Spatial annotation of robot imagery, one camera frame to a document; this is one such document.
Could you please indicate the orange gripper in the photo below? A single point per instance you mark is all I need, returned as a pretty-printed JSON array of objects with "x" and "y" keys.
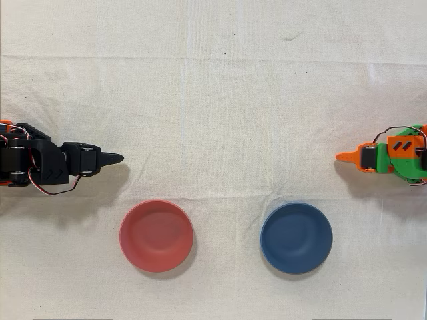
[{"x": 366, "y": 157}]

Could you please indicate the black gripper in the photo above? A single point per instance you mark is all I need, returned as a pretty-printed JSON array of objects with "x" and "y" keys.
[{"x": 89, "y": 159}]

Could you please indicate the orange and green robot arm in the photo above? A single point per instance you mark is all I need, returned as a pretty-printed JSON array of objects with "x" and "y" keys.
[{"x": 402, "y": 161}]

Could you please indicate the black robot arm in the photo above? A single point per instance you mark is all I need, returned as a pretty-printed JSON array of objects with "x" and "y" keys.
[{"x": 46, "y": 158}]

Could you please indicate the pink bowl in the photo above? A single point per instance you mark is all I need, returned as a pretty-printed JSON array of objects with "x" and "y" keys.
[{"x": 156, "y": 236}]

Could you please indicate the blue bowl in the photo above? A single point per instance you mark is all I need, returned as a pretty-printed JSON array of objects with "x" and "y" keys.
[{"x": 296, "y": 238}]

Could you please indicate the white table cloth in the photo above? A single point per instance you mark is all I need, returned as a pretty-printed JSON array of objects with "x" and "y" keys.
[{"x": 213, "y": 116}]

